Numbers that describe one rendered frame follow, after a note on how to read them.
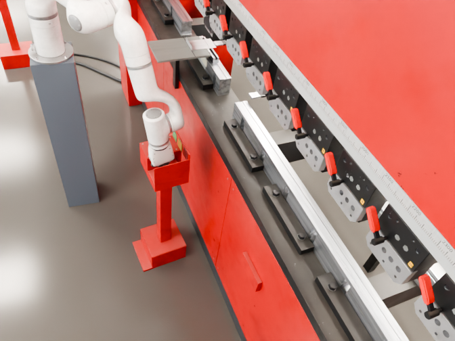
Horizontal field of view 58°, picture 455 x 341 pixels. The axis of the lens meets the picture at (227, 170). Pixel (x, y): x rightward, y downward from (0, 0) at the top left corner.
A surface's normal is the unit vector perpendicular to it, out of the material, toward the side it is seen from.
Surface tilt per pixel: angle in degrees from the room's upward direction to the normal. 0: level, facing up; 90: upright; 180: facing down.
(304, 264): 0
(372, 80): 90
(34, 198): 0
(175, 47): 0
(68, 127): 90
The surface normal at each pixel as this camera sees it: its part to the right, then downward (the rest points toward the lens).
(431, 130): -0.92, 0.21
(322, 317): 0.11, -0.68
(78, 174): 0.29, 0.72
